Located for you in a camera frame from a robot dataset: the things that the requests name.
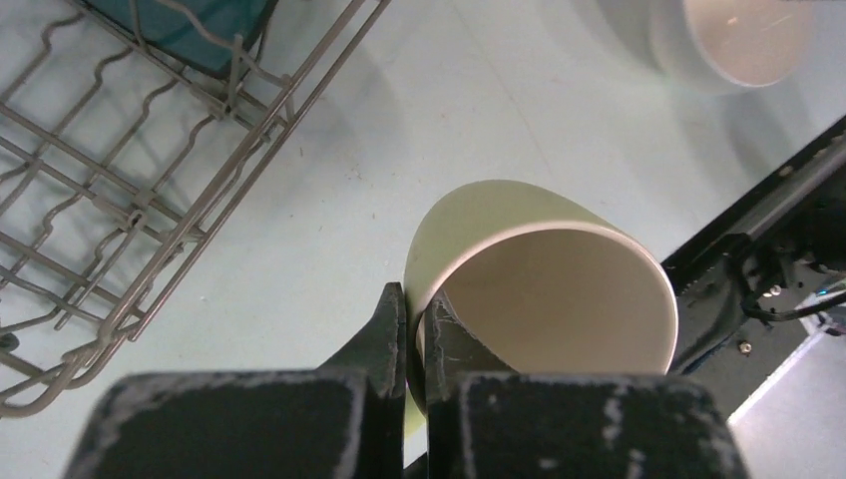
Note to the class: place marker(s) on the yellow-green mug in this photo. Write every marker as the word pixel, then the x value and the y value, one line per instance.
pixel 542 282

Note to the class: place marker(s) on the white ceramic bowl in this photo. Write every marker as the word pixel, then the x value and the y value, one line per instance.
pixel 723 47

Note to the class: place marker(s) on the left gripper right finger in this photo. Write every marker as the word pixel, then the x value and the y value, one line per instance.
pixel 488 421

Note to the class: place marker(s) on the teal square plate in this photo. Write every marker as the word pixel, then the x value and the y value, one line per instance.
pixel 198 33

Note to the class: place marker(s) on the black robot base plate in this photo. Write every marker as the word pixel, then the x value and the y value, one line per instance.
pixel 765 274

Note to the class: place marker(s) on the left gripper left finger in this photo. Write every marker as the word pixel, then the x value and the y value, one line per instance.
pixel 342 419

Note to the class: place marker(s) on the grey wire dish rack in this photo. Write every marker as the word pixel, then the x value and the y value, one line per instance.
pixel 119 165

